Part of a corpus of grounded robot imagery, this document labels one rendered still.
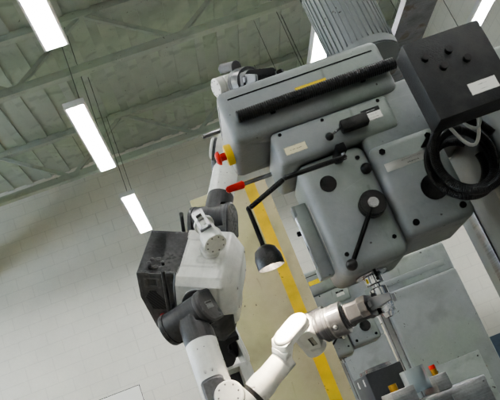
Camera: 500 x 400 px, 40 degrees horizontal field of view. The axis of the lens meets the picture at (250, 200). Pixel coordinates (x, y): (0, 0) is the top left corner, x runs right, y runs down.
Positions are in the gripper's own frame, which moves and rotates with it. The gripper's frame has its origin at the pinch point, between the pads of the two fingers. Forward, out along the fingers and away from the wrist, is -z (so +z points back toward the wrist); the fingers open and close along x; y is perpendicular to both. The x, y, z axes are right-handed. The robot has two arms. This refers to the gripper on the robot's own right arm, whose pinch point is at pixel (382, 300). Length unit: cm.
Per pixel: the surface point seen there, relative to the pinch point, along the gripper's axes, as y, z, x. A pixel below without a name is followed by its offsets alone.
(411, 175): -25.6, -20.5, -3.5
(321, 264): -13.9, 9.6, -6.6
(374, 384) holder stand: 18.1, 20.6, 37.3
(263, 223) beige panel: -79, 74, 155
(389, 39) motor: -66, -30, 5
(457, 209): -13.3, -26.9, -0.6
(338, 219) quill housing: -21.8, -0.1, -10.9
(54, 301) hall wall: -282, 625, 703
